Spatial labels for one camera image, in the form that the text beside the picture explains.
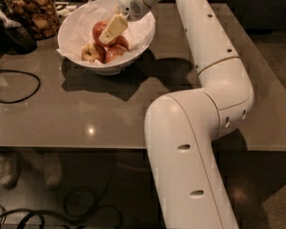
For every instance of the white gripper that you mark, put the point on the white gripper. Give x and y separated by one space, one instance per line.
129 1

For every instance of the large red apple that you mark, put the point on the large red apple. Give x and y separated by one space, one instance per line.
96 32

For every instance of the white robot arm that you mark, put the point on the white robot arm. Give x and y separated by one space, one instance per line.
181 126

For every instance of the small red apple right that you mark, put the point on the small red apple right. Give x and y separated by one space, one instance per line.
122 41

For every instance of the white ceramic bowl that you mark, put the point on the white ceramic bowl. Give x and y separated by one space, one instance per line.
73 26

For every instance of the red-yellow apple front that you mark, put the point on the red-yellow apple front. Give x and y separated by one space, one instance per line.
114 51

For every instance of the yellow cut apple piece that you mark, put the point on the yellow cut apple piece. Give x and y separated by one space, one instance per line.
89 53

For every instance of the small items behind bowl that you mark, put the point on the small items behind bowl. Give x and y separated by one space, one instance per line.
64 8

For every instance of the white paper liner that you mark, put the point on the white paper liner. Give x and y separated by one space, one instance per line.
79 26

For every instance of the glass jar of dried chips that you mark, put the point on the glass jar of dried chips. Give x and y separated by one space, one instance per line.
39 16

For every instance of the black appliance with scoop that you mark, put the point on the black appliance with scoop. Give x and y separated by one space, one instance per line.
18 39

